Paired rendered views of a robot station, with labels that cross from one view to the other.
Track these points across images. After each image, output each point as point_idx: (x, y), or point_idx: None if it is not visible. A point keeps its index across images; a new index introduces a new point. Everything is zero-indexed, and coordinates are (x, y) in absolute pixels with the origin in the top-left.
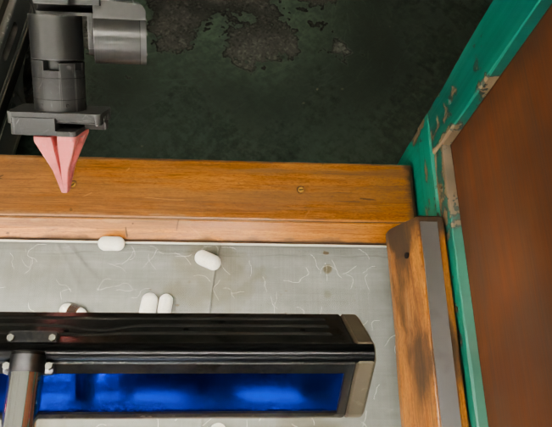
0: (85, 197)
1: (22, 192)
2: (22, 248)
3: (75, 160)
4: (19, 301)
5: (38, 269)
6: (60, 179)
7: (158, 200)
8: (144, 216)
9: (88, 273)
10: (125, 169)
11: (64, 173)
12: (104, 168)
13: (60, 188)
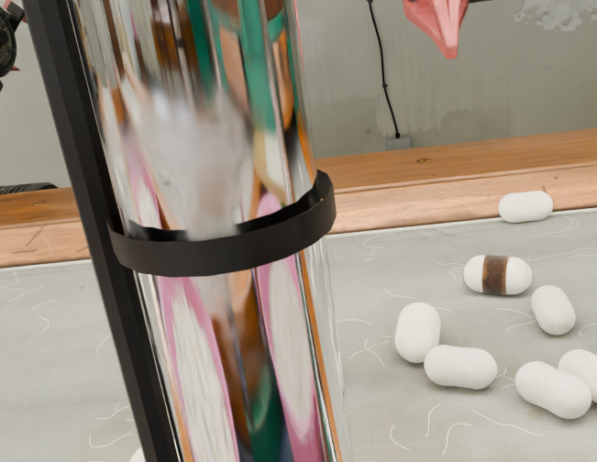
0: (453, 165)
1: (341, 175)
2: (350, 241)
3: (459, 21)
4: (366, 289)
5: (391, 256)
6: (447, 15)
7: (590, 151)
8: (575, 164)
9: (495, 247)
10: (506, 142)
11: (455, 1)
12: (470, 146)
13: (446, 36)
